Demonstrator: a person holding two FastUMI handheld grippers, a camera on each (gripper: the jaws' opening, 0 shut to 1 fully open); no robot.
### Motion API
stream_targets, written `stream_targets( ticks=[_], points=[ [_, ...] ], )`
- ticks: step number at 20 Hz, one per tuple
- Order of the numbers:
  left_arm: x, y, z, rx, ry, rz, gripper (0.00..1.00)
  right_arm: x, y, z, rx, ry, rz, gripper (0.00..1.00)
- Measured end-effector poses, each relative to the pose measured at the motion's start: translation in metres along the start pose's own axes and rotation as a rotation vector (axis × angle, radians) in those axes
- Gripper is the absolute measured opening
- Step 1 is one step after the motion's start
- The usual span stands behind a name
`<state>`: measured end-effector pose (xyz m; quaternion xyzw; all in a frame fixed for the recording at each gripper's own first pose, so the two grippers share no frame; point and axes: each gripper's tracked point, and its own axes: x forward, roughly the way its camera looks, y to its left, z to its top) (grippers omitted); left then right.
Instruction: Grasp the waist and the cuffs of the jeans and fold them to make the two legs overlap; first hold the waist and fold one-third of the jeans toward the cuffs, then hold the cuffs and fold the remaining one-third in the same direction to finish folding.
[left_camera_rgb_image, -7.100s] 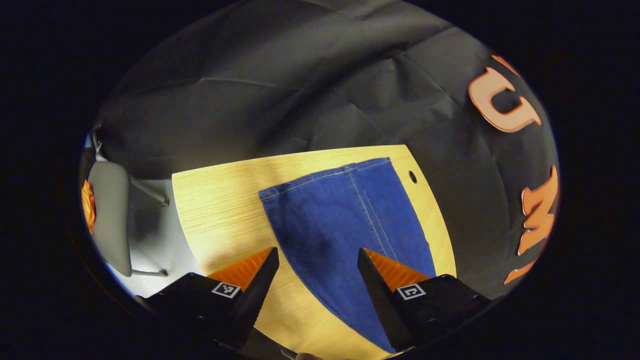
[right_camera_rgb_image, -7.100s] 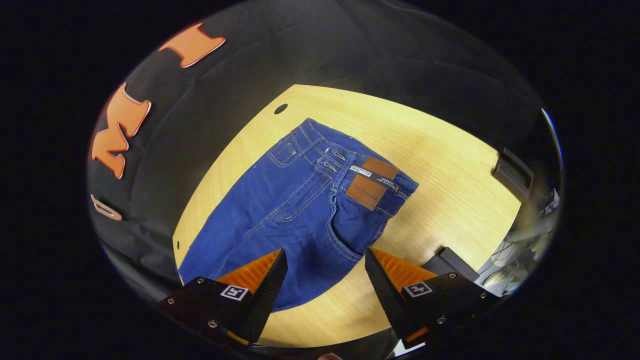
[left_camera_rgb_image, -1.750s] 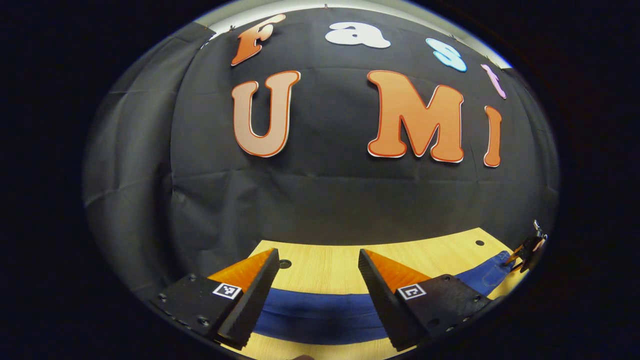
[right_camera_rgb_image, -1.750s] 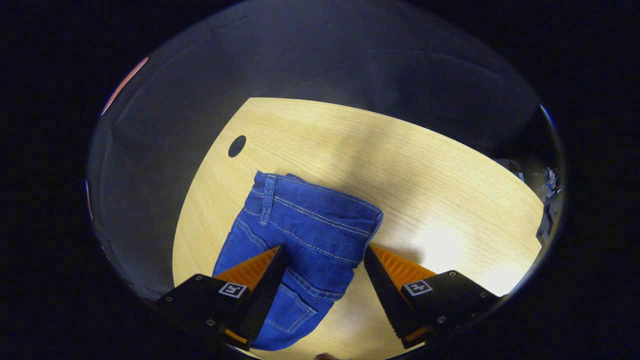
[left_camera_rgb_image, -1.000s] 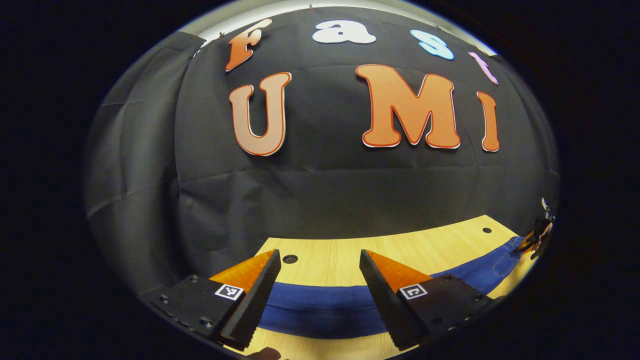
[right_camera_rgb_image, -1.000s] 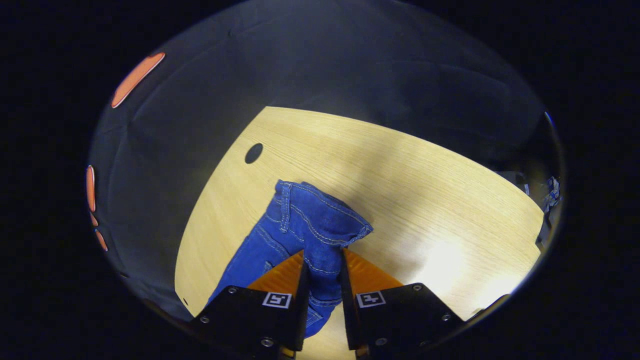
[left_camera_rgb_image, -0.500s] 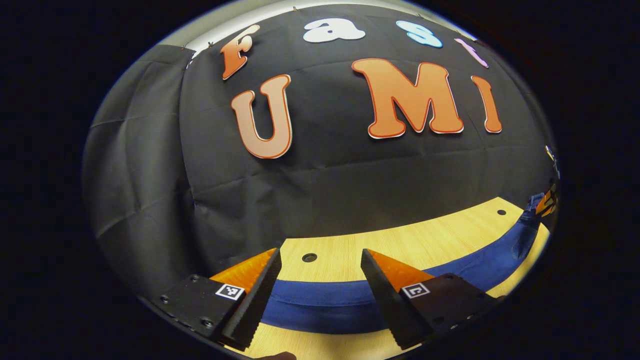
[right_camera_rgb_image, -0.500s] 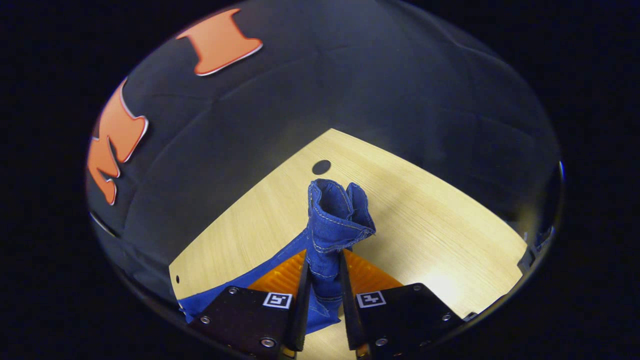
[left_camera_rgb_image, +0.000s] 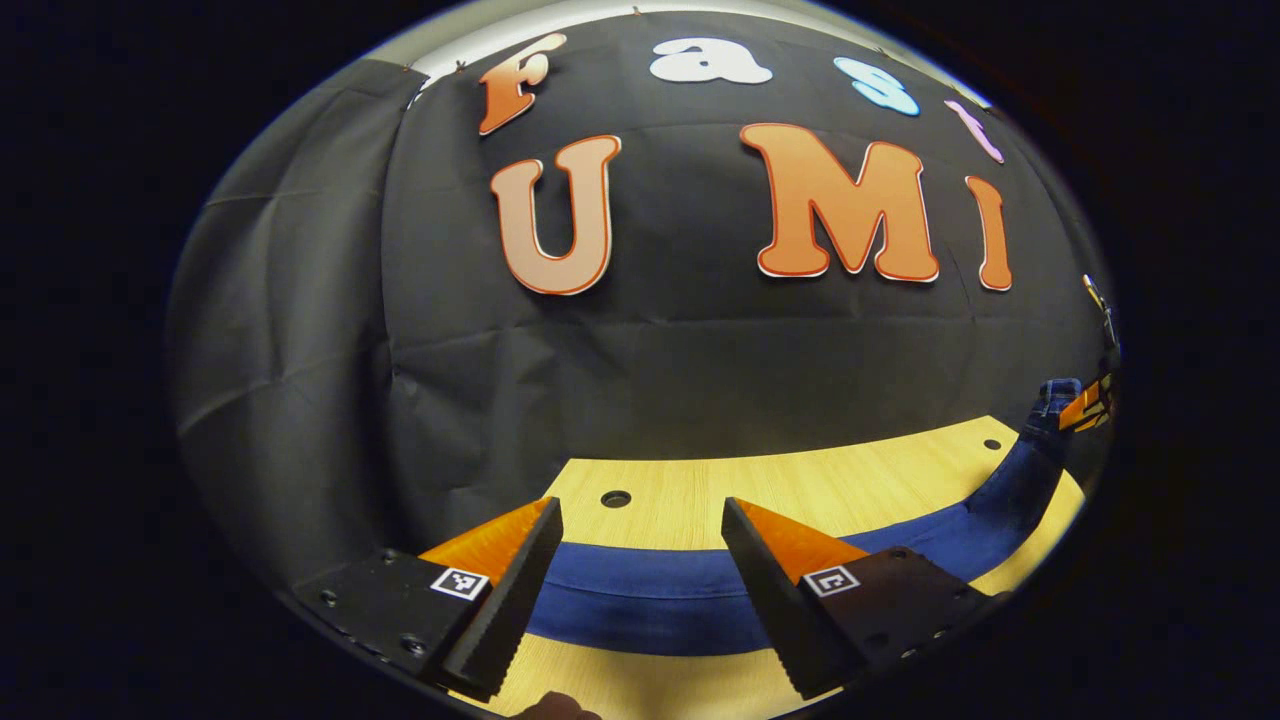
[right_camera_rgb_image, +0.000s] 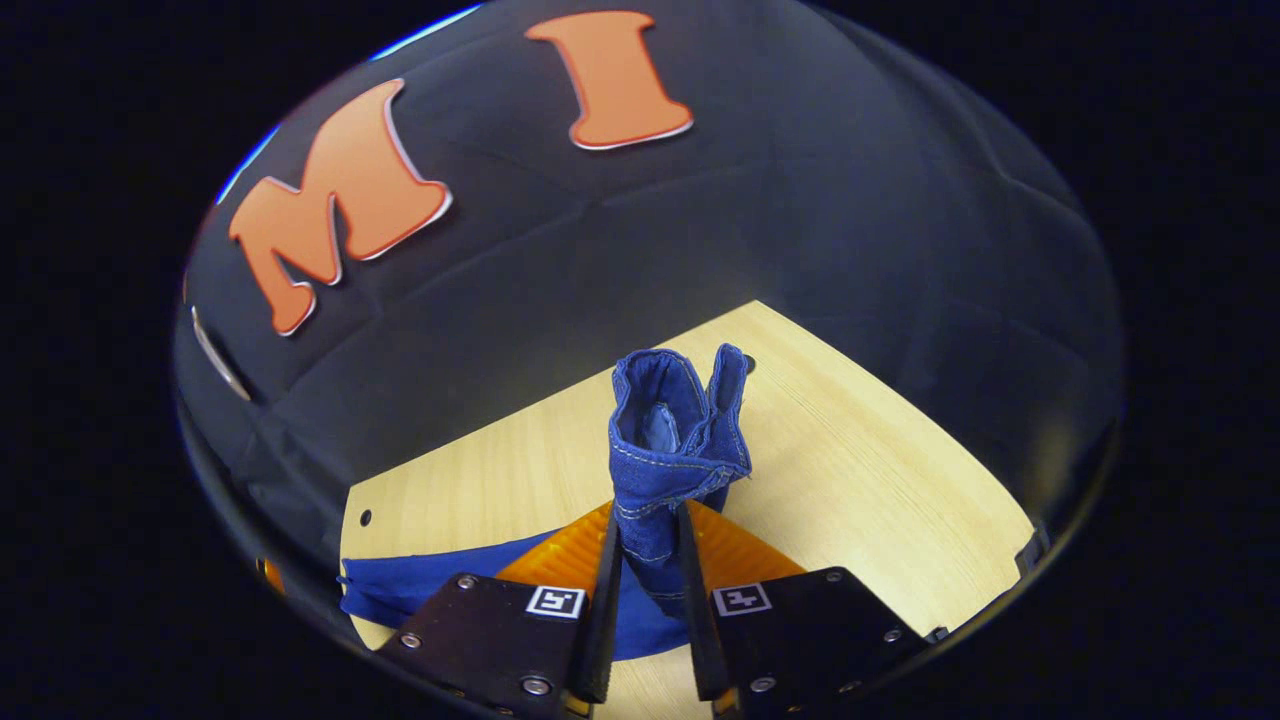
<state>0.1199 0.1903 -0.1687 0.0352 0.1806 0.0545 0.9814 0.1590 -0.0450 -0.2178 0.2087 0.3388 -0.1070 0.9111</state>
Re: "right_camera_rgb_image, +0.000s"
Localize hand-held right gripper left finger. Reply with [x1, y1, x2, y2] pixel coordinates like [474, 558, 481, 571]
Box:
[375, 500, 623, 716]

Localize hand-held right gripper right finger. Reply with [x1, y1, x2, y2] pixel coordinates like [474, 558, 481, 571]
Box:
[678, 500, 931, 706]

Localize blue jeans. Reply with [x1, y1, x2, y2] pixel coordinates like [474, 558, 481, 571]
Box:
[338, 343, 753, 661]

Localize black plastic holder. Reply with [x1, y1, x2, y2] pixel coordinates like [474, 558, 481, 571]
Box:
[1015, 525, 1051, 581]

